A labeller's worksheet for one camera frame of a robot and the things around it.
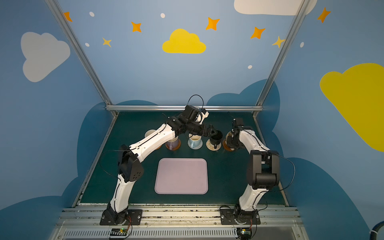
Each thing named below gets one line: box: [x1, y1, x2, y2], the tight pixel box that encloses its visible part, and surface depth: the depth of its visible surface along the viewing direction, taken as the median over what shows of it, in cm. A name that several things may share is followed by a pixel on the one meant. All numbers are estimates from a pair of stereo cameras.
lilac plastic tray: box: [154, 157, 209, 195], surface depth 90 cm
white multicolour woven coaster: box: [206, 139, 222, 151], surface depth 103 cm
